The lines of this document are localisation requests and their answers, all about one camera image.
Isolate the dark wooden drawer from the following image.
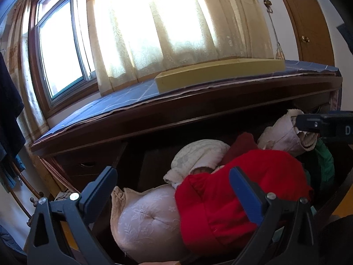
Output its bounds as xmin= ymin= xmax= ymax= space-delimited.
xmin=94 ymin=99 xmax=353 ymax=265

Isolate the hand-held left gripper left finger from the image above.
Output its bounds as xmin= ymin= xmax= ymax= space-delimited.
xmin=24 ymin=166 xmax=119 ymax=265

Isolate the dark red underwear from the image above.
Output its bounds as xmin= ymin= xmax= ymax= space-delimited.
xmin=221 ymin=132 xmax=260 ymax=166

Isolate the beige patterned side curtain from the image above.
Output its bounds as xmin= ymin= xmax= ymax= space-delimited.
xmin=6 ymin=0 xmax=67 ymax=158

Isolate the pink lace bra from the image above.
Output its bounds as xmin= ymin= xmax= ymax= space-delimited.
xmin=110 ymin=184 xmax=191 ymax=264

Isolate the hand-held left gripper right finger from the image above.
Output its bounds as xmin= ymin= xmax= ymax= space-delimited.
xmin=229 ymin=166 xmax=326 ymax=265

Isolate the teal hanging garment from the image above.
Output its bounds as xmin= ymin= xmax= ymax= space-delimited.
xmin=0 ymin=144 xmax=26 ymax=189

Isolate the closed desk drawer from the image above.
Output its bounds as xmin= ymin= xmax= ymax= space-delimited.
xmin=55 ymin=146 xmax=124 ymax=176

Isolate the cream lace curtain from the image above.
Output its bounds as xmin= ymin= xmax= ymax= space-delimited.
xmin=87 ymin=0 xmax=282 ymax=97

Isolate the dark hanging jacket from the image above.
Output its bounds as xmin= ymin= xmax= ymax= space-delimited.
xmin=0 ymin=51 xmax=25 ymax=161

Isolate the wood framed window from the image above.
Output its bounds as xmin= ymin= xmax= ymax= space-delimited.
xmin=29 ymin=0 xmax=97 ymax=114

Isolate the blue checked tablecloth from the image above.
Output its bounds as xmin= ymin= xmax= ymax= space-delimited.
xmin=33 ymin=59 xmax=339 ymax=144

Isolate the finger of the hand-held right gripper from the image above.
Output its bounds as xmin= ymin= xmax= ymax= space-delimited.
xmin=296 ymin=113 xmax=326 ymax=138

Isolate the beige underwear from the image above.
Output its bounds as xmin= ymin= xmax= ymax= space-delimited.
xmin=258 ymin=109 xmax=317 ymax=158

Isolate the green underwear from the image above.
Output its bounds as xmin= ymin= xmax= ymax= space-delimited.
xmin=305 ymin=139 xmax=335 ymax=188

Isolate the wooden coat rack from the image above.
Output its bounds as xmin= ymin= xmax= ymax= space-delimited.
xmin=6 ymin=155 xmax=50 ymax=227

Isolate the white dotted underwear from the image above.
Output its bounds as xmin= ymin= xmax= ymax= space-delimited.
xmin=163 ymin=139 xmax=231 ymax=189

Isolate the dark wooden desk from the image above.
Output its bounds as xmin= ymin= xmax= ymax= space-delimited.
xmin=30 ymin=72 xmax=344 ymax=196

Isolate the shallow yellow cardboard tray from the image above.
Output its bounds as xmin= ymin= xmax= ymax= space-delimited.
xmin=155 ymin=57 xmax=286 ymax=93

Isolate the checked cloth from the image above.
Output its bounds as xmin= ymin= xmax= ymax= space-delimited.
xmin=54 ymin=190 xmax=80 ymax=203

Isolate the brown wooden door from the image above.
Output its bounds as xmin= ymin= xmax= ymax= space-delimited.
xmin=272 ymin=0 xmax=335 ymax=67

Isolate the blue jacket heap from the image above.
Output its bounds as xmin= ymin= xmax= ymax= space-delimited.
xmin=0 ymin=225 xmax=25 ymax=258

